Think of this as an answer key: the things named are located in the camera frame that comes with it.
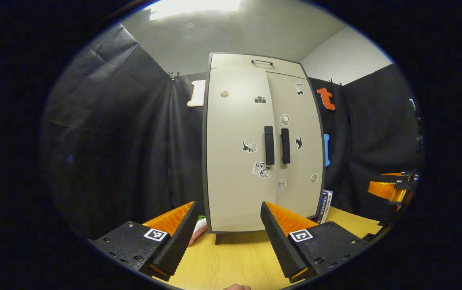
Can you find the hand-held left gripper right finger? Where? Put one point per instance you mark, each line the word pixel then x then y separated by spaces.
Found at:
pixel 281 245

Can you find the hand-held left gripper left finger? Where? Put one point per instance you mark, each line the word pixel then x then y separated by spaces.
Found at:
pixel 180 241

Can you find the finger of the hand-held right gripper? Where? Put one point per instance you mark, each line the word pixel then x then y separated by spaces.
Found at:
pixel 392 174
pixel 380 189

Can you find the white shoe cabinet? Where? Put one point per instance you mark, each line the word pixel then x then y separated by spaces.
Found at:
pixel 231 193

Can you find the white cabinet door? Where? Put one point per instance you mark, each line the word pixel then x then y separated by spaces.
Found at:
pixel 301 121
pixel 231 121

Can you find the white cabinet drawer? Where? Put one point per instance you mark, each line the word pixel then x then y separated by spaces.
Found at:
pixel 231 61

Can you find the pink and green object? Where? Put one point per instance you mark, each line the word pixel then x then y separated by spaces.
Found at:
pixel 198 233

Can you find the blue and white box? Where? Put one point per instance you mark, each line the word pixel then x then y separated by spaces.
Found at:
pixel 324 207

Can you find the ceiling light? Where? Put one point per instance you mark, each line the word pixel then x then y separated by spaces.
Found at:
pixel 194 8

